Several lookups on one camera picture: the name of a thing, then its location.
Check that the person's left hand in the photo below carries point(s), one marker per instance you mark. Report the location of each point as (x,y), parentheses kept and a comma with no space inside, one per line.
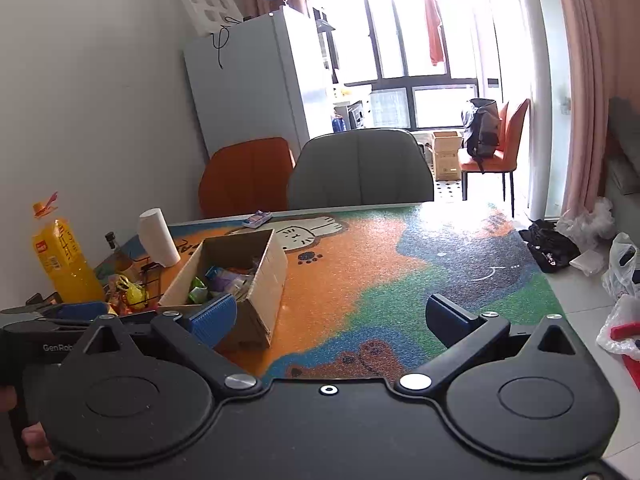
(37,442)

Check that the small purple tissue pack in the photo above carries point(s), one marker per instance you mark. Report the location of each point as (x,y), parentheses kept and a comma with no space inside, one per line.
(257,220)

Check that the grey sofa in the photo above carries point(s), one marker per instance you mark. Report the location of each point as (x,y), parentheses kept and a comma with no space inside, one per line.
(622,180)

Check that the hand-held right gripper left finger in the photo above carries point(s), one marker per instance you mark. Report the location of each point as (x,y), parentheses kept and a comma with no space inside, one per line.
(215,317)

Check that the orange dining chair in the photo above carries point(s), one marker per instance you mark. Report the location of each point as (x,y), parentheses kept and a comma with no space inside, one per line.
(245,175)

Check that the dark glass bottle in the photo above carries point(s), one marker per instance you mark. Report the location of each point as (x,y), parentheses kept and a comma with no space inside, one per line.
(112,245)

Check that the open cardboard floor box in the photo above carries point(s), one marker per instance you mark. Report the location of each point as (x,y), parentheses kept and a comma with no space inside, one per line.
(446,157)

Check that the clear crumpled plastic bag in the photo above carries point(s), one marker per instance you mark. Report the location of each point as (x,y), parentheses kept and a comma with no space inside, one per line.
(590,222)

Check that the white paper towel roll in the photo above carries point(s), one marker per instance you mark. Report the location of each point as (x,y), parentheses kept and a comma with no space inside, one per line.
(159,237)

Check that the cartoon printed table mat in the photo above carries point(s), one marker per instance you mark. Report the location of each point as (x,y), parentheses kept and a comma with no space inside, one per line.
(375,270)

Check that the cluttered white shelf unit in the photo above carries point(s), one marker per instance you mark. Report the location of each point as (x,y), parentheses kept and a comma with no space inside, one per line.
(352,110)

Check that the black framed window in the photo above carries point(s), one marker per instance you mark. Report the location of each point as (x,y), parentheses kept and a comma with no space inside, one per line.
(400,81)

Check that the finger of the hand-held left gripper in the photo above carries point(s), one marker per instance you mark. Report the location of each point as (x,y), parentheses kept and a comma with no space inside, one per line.
(80,310)
(20,310)

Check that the black floor bag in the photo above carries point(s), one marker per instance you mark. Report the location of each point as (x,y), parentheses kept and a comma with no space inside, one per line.
(550,247)

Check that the yellow-green plastic bag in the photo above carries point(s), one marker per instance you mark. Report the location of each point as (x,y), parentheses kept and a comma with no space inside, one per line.
(132,294)

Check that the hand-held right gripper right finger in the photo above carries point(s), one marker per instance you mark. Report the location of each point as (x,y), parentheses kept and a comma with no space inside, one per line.
(445,317)

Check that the brown cardboard box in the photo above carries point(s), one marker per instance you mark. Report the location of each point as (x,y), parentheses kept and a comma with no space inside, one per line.
(270,280)

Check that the red floor mat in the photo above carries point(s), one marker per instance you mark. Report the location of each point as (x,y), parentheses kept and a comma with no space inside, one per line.
(634,360)

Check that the white refrigerator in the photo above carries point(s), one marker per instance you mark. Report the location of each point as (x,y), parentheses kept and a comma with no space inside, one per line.
(255,80)

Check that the grey backpack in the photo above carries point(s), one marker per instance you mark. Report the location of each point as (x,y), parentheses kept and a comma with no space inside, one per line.
(482,135)

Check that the white standing air conditioner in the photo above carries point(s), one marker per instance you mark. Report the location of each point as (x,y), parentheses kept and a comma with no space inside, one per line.
(492,35)

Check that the grey dining chair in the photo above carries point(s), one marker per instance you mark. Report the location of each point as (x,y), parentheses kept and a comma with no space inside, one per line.
(360,170)

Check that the orange chair with black legs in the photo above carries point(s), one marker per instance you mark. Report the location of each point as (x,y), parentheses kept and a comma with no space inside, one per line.
(503,120)
(517,130)

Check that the hanging orange garment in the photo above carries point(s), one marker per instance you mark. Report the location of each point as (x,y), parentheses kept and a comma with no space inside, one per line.
(435,30)

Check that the yellow oil bottle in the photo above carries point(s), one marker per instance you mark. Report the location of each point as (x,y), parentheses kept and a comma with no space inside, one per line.
(65,265)

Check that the long pink curtain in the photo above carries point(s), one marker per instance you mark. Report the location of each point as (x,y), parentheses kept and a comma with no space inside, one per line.
(590,85)

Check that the white foam container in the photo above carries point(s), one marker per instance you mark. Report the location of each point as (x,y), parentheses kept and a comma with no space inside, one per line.
(590,262)

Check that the white bag with black print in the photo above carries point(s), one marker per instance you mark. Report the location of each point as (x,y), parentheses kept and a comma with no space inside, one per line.
(620,265)

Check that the pile of snack packets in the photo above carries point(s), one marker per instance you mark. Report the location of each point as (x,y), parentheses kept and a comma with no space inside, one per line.
(225,280)

